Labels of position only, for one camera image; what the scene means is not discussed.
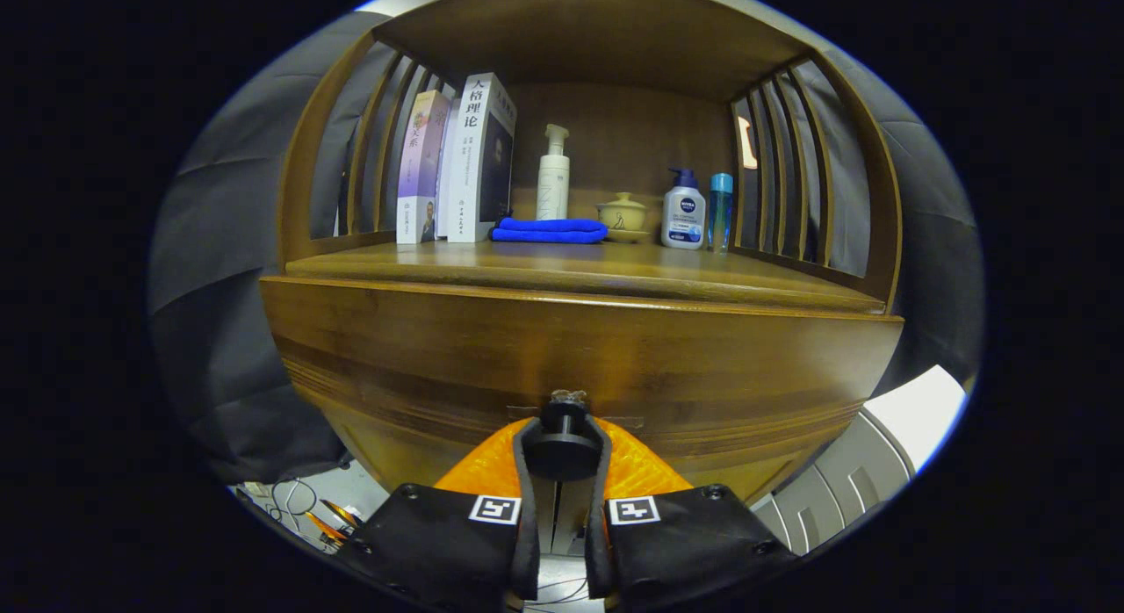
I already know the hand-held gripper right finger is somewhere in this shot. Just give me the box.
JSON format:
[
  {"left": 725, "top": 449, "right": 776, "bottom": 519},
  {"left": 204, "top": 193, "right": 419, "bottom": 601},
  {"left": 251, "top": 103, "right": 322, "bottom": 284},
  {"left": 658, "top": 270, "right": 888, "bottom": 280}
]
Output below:
[{"left": 584, "top": 415, "right": 800, "bottom": 613}]

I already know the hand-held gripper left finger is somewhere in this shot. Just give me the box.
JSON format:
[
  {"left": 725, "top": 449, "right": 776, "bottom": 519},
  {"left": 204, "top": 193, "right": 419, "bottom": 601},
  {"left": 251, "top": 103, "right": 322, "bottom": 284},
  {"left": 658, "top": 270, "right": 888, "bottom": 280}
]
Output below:
[{"left": 338, "top": 417, "right": 538, "bottom": 613}]

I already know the wooden drawer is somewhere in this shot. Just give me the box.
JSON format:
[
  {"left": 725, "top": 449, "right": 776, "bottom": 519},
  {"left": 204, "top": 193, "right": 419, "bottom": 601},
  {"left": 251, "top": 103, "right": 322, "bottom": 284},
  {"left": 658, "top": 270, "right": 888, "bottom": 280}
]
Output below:
[{"left": 261, "top": 275, "right": 905, "bottom": 504}]

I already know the wooden countertop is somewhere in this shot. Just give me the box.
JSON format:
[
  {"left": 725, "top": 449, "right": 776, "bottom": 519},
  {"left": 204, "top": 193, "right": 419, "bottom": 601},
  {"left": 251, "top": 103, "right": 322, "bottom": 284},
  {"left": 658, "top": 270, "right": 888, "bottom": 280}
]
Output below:
[{"left": 285, "top": 238, "right": 886, "bottom": 314}]

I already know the wooden cabinet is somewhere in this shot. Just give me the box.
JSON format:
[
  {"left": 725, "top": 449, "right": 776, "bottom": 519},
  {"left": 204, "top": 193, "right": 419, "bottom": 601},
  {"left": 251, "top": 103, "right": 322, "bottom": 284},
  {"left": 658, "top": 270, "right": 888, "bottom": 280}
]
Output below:
[{"left": 261, "top": 0, "right": 905, "bottom": 508}]

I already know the white side table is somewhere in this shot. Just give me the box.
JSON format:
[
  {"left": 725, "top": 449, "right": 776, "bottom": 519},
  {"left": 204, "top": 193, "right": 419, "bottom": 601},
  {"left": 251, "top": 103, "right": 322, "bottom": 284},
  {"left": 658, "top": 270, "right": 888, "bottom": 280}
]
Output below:
[{"left": 751, "top": 364, "right": 969, "bottom": 557}]

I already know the white bottle with blue pump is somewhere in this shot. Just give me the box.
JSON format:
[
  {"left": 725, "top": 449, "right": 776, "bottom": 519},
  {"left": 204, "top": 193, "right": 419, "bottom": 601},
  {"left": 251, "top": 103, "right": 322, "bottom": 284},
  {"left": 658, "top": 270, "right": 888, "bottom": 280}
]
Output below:
[{"left": 660, "top": 167, "right": 708, "bottom": 250}]

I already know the blue folded towel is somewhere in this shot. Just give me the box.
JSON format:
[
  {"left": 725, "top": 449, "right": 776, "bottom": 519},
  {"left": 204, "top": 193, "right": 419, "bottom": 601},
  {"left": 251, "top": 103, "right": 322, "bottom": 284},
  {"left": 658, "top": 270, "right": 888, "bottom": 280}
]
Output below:
[{"left": 491, "top": 216, "right": 609, "bottom": 244}]

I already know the teal clear bottle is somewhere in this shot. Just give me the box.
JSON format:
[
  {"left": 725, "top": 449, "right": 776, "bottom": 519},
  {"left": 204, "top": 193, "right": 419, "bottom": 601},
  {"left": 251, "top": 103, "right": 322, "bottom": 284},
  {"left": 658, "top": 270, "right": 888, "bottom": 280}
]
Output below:
[{"left": 708, "top": 173, "right": 734, "bottom": 254}]

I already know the yellow lidded teacup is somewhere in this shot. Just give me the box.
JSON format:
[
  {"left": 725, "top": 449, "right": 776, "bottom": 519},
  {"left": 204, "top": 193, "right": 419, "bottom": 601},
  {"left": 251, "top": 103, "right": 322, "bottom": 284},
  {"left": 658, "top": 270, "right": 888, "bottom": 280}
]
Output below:
[{"left": 596, "top": 191, "right": 652, "bottom": 244}]

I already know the thick white book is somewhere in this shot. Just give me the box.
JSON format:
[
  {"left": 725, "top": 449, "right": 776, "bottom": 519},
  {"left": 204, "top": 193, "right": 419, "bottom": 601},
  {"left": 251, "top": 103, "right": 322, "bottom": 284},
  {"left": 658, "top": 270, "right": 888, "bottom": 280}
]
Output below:
[{"left": 446, "top": 72, "right": 518, "bottom": 244}]

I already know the purple book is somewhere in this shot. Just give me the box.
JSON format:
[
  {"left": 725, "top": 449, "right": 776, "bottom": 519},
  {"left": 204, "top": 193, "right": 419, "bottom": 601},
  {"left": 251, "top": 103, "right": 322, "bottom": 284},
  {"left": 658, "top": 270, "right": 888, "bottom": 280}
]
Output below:
[{"left": 396, "top": 90, "right": 451, "bottom": 245}]

